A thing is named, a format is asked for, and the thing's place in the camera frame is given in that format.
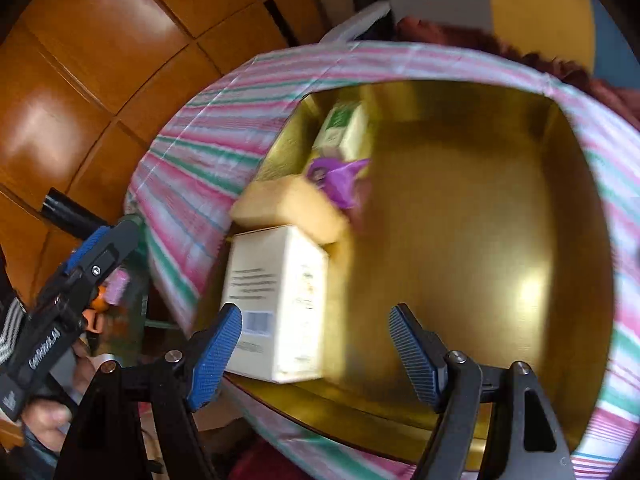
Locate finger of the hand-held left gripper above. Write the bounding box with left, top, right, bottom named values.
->
left=62, top=216, right=144, bottom=307

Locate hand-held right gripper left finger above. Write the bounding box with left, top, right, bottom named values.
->
left=52, top=302, right=244, bottom=480

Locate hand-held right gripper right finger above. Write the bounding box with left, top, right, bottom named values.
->
left=388, top=303, right=576, bottom=480

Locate maroon gift box gold interior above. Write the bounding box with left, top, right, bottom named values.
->
left=190, top=80, right=616, bottom=466

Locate yellow sponge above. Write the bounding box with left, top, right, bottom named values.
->
left=229, top=175, right=351, bottom=246

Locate person's left hand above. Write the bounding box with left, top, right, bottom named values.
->
left=22, top=344, right=119, bottom=442

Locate black tube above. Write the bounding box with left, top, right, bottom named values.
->
left=40, top=187, right=108, bottom=238

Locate white cardboard box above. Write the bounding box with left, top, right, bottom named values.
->
left=220, top=225, right=330, bottom=385

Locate striped cloth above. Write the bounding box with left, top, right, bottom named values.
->
left=125, top=40, right=640, bottom=480

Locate purple plastic item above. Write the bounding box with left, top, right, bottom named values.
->
left=306, top=156, right=373, bottom=211

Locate green and white box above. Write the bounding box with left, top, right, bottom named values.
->
left=311, top=100, right=373, bottom=161

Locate maroon blanket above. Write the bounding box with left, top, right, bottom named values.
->
left=395, top=16, right=640, bottom=131

